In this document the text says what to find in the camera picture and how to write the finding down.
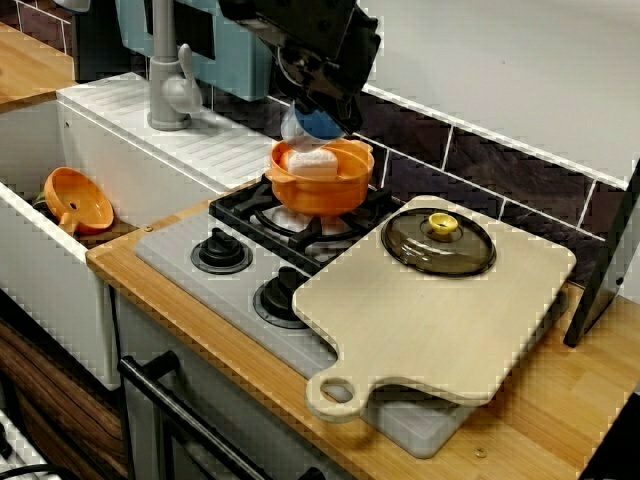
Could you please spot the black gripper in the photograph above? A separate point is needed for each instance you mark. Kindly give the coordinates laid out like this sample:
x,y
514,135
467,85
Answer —
x,y
325,77

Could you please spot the light blue plastic cup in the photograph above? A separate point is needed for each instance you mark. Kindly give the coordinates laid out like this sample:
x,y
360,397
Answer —
x,y
315,127

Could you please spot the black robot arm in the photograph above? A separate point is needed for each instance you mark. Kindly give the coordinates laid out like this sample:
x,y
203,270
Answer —
x,y
300,25

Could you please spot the white sponge block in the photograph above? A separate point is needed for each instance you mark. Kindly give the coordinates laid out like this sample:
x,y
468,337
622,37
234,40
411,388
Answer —
x,y
312,165

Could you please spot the orange plastic pot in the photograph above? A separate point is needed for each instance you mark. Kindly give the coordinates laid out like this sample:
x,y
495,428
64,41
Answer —
x,y
320,195

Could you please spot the teal box with black window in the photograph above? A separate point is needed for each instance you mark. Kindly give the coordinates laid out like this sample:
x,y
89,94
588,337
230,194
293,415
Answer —
x,y
235,50

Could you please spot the black burner grate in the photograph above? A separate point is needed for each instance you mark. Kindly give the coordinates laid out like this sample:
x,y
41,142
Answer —
x,y
235,202

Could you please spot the grey toy faucet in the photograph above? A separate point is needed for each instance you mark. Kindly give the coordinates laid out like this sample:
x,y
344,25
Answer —
x,y
162,75

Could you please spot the black stove knob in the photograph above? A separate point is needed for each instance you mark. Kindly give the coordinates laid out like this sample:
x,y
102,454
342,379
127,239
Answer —
x,y
277,300
220,252

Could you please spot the glass lid with yellow knob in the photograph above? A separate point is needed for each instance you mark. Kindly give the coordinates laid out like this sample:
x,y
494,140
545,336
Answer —
x,y
440,250

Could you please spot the white toy sink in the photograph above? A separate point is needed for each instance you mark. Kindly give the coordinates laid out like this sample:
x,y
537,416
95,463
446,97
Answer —
x,y
125,165

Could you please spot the grey toy stove top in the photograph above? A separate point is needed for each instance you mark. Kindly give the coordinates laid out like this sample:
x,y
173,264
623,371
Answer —
x,y
170,250

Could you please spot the orange plastic funnel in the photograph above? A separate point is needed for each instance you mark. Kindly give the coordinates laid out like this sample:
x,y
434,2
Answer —
x,y
85,200

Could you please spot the light wooden cutting board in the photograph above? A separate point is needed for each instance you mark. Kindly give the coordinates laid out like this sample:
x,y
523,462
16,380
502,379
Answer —
x,y
440,340

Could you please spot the white toy oven front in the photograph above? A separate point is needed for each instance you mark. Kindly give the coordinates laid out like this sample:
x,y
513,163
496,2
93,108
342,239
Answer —
x,y
140,330

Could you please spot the dark green toy vegetable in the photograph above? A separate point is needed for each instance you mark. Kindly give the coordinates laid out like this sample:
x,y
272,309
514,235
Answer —
x,y
40,200

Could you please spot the dark slanted panel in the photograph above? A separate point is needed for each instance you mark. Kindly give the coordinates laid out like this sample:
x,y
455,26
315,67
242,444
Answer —
x,y
600,280

